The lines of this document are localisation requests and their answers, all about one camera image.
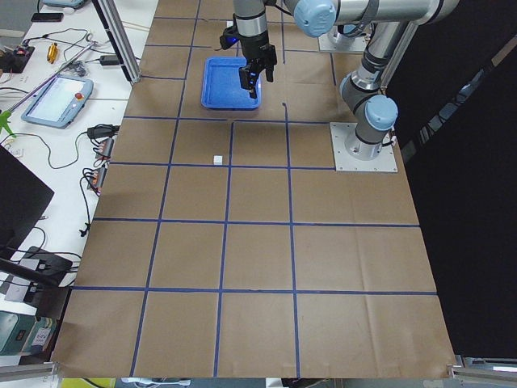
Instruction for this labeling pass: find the white block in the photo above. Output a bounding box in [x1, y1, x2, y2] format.
[213, 155, 223, 166]

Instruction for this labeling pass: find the blue plastic tray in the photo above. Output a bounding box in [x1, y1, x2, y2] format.
[200, 57, 262, 111]

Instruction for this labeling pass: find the black power adapter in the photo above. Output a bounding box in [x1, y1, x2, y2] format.
[99, 55, 120, 66]

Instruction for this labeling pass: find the brown paper table cover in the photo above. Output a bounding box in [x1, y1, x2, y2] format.
[53, 1, 454, 378]

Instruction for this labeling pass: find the blue teach pendant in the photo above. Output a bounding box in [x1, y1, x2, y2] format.
[21, 75, 94, 129]

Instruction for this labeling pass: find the gold metal cylinder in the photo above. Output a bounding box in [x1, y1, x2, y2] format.
[46, 43, 59, 64]

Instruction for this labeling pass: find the black smartphone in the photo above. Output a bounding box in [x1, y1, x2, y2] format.
[31, 12, 64, 23]

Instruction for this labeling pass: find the black monitor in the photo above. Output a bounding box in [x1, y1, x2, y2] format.
[0, 147, 54, 259]

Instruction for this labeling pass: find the aluminium frame post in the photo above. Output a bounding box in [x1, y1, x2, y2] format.
[92, 0, 141, 85]

